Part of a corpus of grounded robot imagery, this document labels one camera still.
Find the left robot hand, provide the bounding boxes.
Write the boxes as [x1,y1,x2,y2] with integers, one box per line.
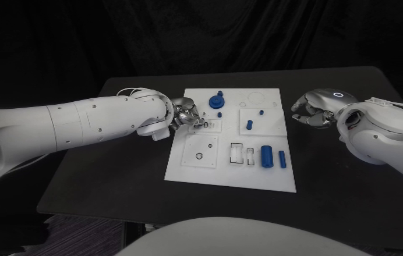
[169,97,206,130]

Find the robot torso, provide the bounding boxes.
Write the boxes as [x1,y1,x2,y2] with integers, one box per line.
[114,216,375,256]

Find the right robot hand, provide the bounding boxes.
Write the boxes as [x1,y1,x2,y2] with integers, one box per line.
[290,88,360,129]

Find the blue gear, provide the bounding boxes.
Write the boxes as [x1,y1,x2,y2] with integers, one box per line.
[208,95,225,109]

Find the thick blue cylinder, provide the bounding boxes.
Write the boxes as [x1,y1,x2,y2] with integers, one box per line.
[260,145,273,169]

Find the white cable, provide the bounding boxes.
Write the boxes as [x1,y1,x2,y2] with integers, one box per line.
[115,87,152,98]

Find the white task board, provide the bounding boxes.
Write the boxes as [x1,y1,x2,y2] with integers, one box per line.
[163,88,297,193]

